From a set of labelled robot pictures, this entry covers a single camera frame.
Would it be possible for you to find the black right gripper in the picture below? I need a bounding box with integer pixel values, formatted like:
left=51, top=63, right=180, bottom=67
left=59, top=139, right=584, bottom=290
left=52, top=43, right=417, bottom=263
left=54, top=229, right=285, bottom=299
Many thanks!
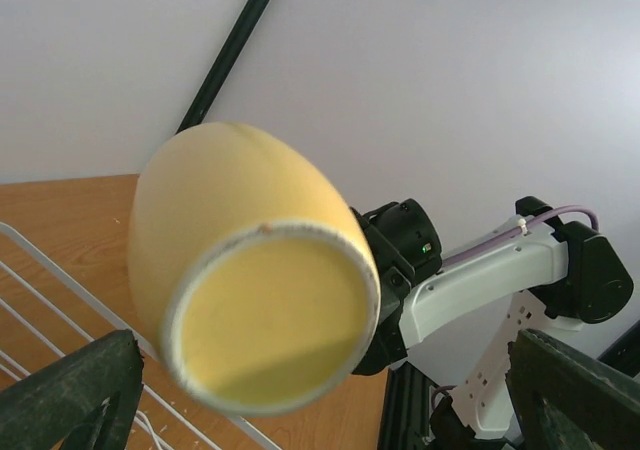
left=353, top=208, right=415, bottom=375

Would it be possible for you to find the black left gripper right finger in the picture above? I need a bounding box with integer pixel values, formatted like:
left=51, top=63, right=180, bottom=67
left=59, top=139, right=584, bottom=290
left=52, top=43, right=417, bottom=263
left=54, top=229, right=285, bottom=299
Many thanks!
left=506, top=329, right=639, bottom=449

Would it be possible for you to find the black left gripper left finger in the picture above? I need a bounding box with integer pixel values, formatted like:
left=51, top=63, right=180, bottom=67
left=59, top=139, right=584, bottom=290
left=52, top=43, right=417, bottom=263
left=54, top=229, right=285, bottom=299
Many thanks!
left=1, top=330, right=144, bottom=449

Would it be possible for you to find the white wire dish rack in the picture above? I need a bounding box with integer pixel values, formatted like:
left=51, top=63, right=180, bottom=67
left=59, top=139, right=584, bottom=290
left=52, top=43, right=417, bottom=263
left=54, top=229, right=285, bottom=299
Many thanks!
left=1, top=223, right=279, bottom=449

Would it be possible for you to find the yellow ceramic mug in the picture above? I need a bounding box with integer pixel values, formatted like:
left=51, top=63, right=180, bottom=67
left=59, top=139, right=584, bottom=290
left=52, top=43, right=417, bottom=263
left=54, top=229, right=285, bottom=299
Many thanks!
left=127, top=123, right=381, bottom=416

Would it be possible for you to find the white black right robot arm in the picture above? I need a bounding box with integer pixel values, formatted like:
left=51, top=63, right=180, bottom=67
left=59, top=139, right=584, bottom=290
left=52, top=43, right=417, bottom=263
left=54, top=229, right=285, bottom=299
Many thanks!
left=356, top=196, right=634, bottom=449

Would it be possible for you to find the black aluminium frame rail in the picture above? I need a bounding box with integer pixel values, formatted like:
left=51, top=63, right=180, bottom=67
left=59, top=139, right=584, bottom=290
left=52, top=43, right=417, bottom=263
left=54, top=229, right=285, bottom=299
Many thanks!
left=378, top=326, right=639, bottom=449

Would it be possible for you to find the black right corner post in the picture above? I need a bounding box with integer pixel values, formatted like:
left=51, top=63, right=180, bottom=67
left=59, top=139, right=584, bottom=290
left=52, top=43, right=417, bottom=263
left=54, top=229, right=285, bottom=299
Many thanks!
left=175, top=0, right=271, bottom=134

